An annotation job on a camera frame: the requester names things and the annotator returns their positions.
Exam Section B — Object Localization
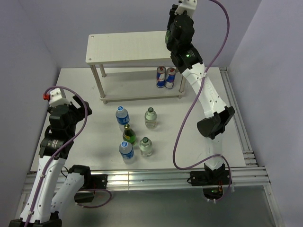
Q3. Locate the rear clear glass bottle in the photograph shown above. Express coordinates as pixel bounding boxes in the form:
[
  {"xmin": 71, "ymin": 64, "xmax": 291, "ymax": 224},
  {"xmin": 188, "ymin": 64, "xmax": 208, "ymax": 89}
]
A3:
[{"xmin": 144, "ymin": 107, "xmax": 157, "ymax": 129}]

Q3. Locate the beige two-tier shelf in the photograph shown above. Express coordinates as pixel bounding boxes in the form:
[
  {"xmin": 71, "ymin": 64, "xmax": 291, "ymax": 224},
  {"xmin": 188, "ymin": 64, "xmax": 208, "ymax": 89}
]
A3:
[{"xmin": 86, "ymin": 31, "xmax": 186, "ymax": 104}]

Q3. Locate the clear glass bottle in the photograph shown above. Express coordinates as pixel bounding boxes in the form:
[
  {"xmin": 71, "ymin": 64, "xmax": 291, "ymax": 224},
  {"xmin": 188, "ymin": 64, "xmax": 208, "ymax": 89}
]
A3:
[
  {"xmin": 139, "ymin": 137, "xmax": 152, "ymax": 157},
  {"xmin": 144, "ymin": 107, "xmax": 157, "ymax": 129}
]

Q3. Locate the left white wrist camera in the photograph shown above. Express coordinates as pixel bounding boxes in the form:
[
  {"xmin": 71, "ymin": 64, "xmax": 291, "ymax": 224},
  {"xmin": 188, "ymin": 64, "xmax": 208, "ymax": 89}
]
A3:
[{"xmin": 43, "ymin": 88, "xmax": 71, "ymax": 107}]

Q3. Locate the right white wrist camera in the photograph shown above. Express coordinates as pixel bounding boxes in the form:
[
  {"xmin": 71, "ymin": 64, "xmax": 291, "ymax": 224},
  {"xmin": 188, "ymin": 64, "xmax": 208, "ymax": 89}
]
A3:
[{"xmin": 175, "ymin": 0, "xmax": 197, "ymax": 17}]

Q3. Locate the right red bull can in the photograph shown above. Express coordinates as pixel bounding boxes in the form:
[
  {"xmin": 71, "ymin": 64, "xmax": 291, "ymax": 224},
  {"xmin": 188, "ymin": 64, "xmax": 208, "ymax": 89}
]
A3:
[{"xmin": 165, "ymin": 67, "xmax": 176, "ymax": 89}]

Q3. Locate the left red bull can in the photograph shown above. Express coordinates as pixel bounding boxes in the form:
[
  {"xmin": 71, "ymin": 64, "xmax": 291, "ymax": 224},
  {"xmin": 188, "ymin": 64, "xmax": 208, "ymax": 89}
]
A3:
[{"xmin": 156, "ymin": 66, "xmax": 166, "ymax": 88}]

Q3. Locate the front clear glass bottle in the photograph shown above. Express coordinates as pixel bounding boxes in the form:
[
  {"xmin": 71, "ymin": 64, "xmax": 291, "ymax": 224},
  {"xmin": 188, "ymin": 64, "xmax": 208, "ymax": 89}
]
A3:
[{"xmin": 139, "ymin": 137, "xmax": 152, "ymax": 157}]

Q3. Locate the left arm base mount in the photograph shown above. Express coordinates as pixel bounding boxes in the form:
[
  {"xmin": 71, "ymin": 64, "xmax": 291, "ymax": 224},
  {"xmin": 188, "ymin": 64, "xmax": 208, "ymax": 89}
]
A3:
[{"xmin": 74, "ymin": 174, "xmax": 108, "ymax": 204}]

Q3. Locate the pocari sweat bottle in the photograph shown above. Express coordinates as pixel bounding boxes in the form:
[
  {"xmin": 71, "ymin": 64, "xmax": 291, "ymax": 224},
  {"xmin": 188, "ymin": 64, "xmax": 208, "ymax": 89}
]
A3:
[
  {"xmin": 119, "ymin": 141, "xmax": 135, "ymax": 164},
  {"xmin": 116, "ymin": 105, "xmax": 130, "ymax": 132}
]

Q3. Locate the purple cable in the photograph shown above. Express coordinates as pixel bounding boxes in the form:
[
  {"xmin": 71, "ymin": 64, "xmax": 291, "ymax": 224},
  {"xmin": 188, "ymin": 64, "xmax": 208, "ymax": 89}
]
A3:
[
  {"xmin": 23, "ymin": 86, "xmax": 112, "ymax": 224},
  {"xmin": 172, "ymin": 0, "xmax": 232, "ymax": 203}
]

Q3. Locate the red bull can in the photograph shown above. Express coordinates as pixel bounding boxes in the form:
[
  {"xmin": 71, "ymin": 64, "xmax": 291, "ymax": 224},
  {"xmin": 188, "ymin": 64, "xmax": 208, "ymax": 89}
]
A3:
[
  {"xmin": 165, "ymin": 67, "xmax": 176, "ymax": 89},
  {"xmin": 156, "ymin": 66, "xmax": 166, "ymax": 88}
]

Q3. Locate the aluminium frame rail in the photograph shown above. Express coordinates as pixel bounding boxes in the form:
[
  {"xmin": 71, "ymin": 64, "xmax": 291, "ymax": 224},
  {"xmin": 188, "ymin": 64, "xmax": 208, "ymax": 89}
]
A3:
[{"xmin": 23, "ymin": 67, "xmax": 285, "ymax": 227}]

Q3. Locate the green glass bottle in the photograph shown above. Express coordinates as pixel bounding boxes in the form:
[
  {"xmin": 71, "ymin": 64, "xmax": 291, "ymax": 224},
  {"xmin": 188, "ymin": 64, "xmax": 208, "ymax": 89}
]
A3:
[{"xmin": 165, "ymin": 30, "xmax": 170, "ymax": 44}]

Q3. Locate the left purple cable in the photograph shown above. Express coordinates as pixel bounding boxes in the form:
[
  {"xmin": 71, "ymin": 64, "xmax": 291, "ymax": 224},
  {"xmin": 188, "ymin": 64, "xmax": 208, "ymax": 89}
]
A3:
[{"xmin": 23, "ymin": 86, "xmax": 112, "ymax": 224}]

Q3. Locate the green bottle gold neck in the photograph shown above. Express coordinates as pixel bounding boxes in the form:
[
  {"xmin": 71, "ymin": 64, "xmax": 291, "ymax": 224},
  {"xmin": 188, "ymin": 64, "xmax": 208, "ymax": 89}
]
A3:
[{"xmin": 123, "ymin": 124, "xmax": 136, "ymax": 145}]

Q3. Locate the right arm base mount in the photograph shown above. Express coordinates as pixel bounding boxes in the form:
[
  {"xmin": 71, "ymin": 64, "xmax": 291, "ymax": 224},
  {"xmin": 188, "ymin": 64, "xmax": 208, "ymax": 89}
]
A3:
[{"xmin": 187, "ymin": 170, "xmax": 232, "ymax": 200}]

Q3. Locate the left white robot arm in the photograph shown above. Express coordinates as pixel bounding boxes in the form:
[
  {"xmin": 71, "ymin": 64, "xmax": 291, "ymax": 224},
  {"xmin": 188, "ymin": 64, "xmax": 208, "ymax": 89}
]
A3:
[{"xmin": 9, "ymin": 94, "xmax": 92, "ymax": 227}]

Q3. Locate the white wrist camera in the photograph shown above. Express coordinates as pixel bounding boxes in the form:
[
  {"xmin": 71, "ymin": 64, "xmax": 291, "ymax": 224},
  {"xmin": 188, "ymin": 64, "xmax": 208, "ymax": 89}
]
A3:
[
  {"xmin": 43, "ymin": 88, "xmax": 71, "ymax": 107},
  {"xmin": 175, "ymin": 0, "xmax": 197, "ymax": 17}
]

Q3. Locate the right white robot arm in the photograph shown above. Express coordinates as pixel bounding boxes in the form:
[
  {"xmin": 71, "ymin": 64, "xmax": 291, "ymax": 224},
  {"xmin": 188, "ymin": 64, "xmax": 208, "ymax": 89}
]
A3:
[{"xmin": 165, "ymin": 0, "xmax": 235, "ymax": 185}]

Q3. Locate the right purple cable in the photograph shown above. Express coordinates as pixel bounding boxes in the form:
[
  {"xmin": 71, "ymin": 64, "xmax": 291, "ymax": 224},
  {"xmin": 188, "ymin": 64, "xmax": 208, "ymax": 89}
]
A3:
[{"xmin": 172, "ymin": 0, "xmax": 232, "ymax": 203}]

